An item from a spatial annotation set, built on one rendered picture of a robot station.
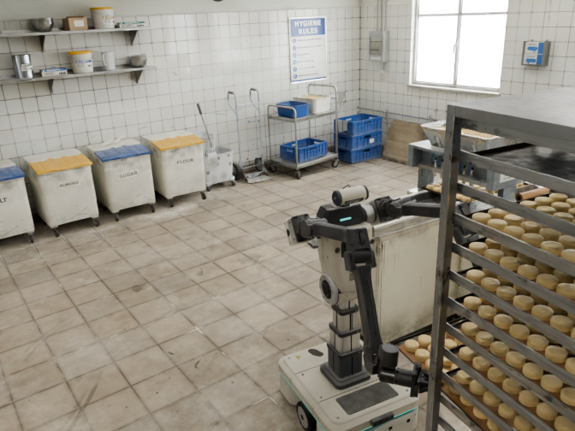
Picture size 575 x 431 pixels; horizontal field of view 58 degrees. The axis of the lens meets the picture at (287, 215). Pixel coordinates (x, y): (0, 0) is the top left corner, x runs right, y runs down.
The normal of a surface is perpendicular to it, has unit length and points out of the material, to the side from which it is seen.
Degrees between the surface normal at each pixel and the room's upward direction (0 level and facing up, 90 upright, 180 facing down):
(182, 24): 90
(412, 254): 90
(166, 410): 0
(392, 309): 90
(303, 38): 90
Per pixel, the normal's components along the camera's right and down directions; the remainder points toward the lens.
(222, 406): -0.04, -0.93
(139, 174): 0.58, 0.30
